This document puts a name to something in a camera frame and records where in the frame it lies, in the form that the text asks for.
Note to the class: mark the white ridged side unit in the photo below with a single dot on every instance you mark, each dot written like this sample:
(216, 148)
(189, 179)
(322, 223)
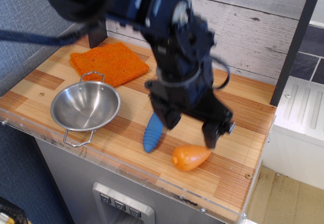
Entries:
(295, 140)

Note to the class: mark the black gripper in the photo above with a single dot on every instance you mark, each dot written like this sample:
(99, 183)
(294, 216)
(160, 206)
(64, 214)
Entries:
(170, 102)

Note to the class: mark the orange knitted cloth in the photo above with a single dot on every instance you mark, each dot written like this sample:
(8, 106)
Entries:
(116, 62)

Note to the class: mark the dark vertical post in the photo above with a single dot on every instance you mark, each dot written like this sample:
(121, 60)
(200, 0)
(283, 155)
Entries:
(293, 50)
(97, 33)

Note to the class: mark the dark left vertical post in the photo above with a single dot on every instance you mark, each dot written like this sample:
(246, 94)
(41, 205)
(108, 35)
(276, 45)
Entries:
(97, 33)

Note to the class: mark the dark right vertical post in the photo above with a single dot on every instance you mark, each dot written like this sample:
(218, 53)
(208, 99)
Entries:
(293, 50)

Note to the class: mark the small steel pot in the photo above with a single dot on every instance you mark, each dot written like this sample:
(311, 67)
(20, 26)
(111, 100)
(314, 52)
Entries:
(85, 106)

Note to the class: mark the silver toy dispenser panel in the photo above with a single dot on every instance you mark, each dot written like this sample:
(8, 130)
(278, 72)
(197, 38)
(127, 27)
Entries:
(116, 207)

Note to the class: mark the orange toy carrot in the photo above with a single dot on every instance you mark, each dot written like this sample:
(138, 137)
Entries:
(188, 157)

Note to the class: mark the blue handled metal spoon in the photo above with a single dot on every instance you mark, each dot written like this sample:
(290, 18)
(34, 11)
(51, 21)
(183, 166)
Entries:
(152, 133)

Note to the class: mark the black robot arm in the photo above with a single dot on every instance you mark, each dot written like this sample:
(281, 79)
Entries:
(181, 42)

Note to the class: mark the yellow black object bottom left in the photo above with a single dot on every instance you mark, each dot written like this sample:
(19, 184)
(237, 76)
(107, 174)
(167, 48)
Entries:
(13, 215)

